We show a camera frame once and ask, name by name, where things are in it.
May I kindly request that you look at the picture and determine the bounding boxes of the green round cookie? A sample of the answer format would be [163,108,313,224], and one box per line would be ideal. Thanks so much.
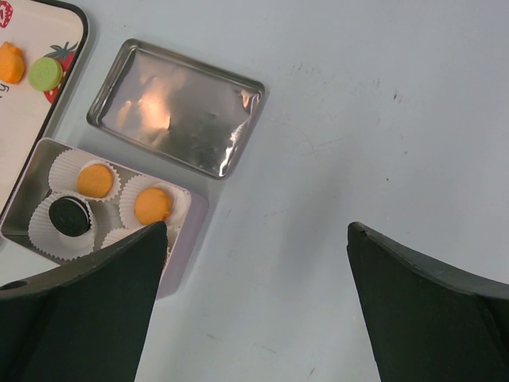
[28,57,64,92]

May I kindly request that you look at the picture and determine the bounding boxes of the white paper cup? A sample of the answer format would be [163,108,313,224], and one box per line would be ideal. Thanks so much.
[119,175,191,229]
[100,228,178,255]
[49,150,121,202]
[28,192,97,263]

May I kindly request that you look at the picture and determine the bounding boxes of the silver tin lid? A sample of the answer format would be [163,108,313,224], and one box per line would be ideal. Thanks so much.
[87,38,266,180]

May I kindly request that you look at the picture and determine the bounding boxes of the orange round cookie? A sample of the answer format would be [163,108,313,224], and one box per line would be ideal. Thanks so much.
[76,164,114,198]

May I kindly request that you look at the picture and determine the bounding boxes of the white paper cup back right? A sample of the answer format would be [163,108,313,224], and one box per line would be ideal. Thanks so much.
[119,175,191,229]

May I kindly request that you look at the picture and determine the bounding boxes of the white paper cup front left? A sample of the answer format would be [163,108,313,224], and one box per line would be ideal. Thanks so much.
[28,192,97,263]

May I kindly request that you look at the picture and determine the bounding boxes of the white paper cup front right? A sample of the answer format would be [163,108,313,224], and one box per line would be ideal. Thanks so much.
[100,228,178,255]

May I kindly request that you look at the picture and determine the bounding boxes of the silver tin box base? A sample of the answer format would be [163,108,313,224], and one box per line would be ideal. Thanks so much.
[1,138,208,298]

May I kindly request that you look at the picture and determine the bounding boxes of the orange fish shaped cookie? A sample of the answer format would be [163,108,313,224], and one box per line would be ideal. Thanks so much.
[0,41,25,84]

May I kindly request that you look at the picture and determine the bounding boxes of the black round cookie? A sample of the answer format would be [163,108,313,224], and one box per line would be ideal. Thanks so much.
[49,196,91,237]

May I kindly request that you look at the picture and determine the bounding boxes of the strawberry pattern white tray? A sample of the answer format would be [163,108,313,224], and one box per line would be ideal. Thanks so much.
[1,1,89,215]

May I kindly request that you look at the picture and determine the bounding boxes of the white paper cup back left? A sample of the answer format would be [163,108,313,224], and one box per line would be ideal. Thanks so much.
[49,150,121,202]

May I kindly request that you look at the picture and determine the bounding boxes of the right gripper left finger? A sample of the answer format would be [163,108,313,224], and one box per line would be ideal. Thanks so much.
[1,222,168,381]

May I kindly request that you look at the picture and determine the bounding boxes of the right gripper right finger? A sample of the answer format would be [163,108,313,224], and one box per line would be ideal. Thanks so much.
[347,222,508,381]

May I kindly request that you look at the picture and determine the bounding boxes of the orange flower cookie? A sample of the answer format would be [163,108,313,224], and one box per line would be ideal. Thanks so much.
[134,187,173,225]

